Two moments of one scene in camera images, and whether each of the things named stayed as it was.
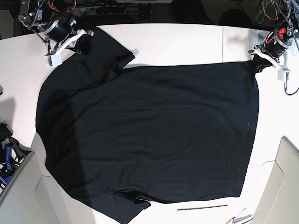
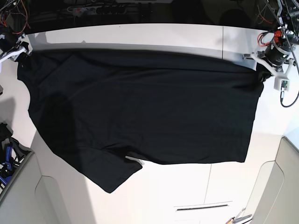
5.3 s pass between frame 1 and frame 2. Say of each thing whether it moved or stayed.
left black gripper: moved
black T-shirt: moved
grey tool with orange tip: stayed
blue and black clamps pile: stayed
